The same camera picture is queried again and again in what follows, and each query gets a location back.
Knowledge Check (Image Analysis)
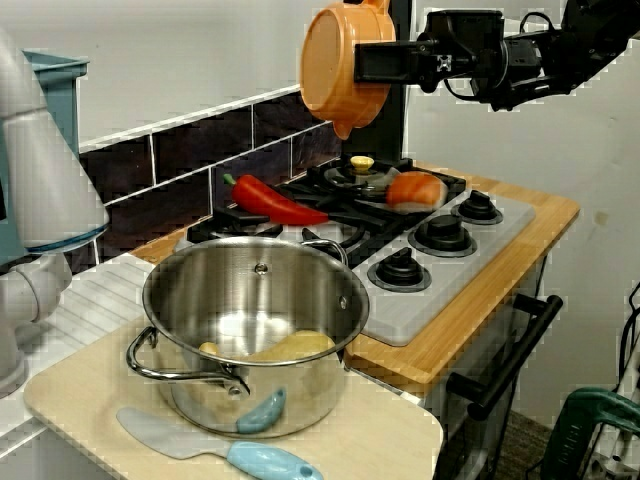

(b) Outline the black stove grate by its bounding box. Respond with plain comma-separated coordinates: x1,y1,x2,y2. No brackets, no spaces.
185,179,416,269
299,158,469,231

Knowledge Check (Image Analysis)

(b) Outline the dark tile backsplash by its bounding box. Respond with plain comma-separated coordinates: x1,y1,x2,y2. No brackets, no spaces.
74,84,346,276

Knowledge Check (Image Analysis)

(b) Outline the teal box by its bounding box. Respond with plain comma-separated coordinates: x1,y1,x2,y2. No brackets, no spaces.
0,48,91,269

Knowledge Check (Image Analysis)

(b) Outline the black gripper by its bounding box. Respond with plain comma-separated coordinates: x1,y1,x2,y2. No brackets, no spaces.
353,10,505,96

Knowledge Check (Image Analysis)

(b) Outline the white foam board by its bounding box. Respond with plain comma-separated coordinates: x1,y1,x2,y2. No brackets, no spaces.
407,4,640,431

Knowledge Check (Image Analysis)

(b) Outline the dark grey panel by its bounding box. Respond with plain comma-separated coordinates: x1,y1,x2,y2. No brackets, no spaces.
335,0,416,164

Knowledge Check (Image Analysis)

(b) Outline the glass lid with yellow knob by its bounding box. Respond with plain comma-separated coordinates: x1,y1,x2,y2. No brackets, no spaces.
322,155,404,197

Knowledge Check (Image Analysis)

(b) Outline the toy knife with blue handle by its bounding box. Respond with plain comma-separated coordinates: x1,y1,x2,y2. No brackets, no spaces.
115,405,325,480

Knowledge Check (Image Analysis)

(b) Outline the orange plastic toy pot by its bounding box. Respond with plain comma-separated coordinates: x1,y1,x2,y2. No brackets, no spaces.
298,0,397,141

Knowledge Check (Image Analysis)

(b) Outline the yellow toy food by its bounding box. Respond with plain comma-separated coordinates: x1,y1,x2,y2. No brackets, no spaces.
198,328,337,362

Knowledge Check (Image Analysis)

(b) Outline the white toy kitchen cabinet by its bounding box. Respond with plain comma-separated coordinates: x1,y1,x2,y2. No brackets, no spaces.
419,249,551,480

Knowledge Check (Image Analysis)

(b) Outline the red toy chili pepper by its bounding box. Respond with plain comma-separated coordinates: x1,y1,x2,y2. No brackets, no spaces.
222,172,331,226

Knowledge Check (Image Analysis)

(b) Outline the salmon sushi toy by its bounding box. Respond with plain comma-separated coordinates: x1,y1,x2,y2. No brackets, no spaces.
384,170,450,214

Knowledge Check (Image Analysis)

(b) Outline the black cable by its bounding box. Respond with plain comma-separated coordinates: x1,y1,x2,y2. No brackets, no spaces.
617,279,640,391

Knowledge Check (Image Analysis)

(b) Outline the beige cutting board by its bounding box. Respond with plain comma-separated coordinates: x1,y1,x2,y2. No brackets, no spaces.
23,309,445,480

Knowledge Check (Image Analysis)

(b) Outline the stainless steel pot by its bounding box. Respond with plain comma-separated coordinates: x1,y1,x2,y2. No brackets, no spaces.
125,235,371,440

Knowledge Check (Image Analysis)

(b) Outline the black stove knob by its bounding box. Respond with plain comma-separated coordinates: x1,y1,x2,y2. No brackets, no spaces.
367,247,433,294
449,189,504,226
407,213,478,259

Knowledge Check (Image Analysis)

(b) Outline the grey toy stove plate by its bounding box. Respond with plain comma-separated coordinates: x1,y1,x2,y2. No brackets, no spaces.
172,159,537,347

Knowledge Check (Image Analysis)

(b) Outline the white ribbed drainboard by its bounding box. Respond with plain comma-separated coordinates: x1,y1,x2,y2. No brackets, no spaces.
0,249,191,436

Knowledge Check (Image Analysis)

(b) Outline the grey toy faucet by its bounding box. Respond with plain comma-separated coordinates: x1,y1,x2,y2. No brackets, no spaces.
0,24,111,399

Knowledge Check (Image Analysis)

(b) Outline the black oven door handle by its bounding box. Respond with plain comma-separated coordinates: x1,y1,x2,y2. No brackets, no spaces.
446,293,564,422

